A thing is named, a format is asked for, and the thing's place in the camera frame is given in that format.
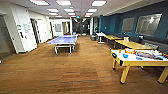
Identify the interior glass window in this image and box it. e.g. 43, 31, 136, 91
135, 13, 163, 37
121, 17, 136, 34

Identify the long wooden office table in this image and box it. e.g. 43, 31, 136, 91
104, 34, 125, 46
114, 39, 155, 52

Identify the white paper wall notice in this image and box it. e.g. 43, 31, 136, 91
16, 23, 32, 39

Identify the blue ping pong table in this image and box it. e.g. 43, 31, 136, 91
46, 34, 79, 55

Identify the white open laptop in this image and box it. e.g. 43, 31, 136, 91
145, 42, 160, 51

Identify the square ceiling light panel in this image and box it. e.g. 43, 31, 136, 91
46, 8, 60, 13
55, 0, 73, 6
86, 8, 99, 13
29, 0, 50, 6
65, 8, 78, 13
91, 0, 108, 7

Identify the purple colourful game box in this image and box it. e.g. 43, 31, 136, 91
135, 50, 159, 59

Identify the orange board game box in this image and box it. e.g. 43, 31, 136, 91
124, 48, 137, 55

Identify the small white round table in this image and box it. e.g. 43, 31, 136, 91
95, 31, 108, 45

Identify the dark grey sofa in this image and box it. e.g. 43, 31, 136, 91
139, 35, 168, 54

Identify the shallow blue plastic bowl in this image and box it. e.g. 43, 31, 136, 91
135, 56, 144, 61

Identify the grey metal door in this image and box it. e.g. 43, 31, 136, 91
0, 14, 16, 60

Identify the dark round bin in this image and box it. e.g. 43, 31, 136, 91
89, 34, 98, 42

